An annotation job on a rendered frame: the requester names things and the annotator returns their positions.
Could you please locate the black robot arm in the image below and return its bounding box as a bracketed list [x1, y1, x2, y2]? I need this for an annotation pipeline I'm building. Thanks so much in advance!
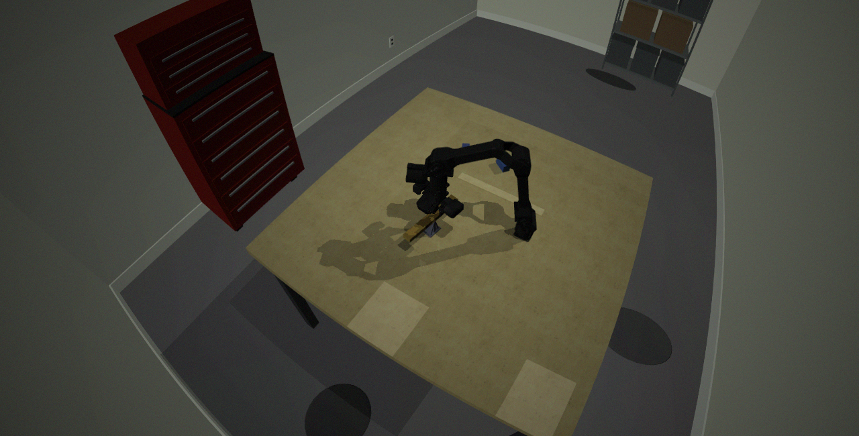
[405, 139, 537, 241]

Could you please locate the blue rectangular block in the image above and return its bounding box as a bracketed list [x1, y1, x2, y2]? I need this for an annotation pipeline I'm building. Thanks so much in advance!
[496, 159, 510, 173]

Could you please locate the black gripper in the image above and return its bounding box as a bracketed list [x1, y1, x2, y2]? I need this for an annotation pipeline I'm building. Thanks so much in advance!
[413, 180, 464, 219]

